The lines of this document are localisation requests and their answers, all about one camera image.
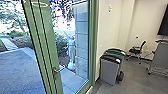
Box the metal door handle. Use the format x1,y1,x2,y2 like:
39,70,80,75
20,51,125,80
52,65,67,81

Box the green outdoor hedge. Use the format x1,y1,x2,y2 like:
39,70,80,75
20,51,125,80
53,31,71,58

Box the grey folding table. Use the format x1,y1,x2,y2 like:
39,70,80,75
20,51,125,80
145,38,168,78

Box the green framed glass wall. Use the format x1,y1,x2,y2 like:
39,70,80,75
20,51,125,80
0,0,100,94

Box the green lid trash bin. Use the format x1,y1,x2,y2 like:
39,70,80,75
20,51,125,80
104,47,127,82

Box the black office chair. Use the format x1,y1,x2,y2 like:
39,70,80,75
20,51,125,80
127,39,148,65

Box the white wall switch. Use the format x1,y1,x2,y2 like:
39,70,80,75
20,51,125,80
107,4,113,13

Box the grey trash bin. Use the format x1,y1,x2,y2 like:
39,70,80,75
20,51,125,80
99,54,123,86

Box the white wall outlet blue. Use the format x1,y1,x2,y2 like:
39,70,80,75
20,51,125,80
134,34,140,40

